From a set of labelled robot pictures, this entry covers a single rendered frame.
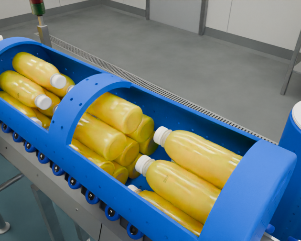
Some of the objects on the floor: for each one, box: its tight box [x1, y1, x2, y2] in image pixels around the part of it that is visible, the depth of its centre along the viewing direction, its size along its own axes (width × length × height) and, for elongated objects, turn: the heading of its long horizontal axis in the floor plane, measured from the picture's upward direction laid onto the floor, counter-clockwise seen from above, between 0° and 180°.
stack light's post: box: [37, 24, 52, 48], centre depth 172 cm, size 4×4×110 cm
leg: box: [31, 184, 65, 241], centre depth 137 cm, size 6×6×63 cm
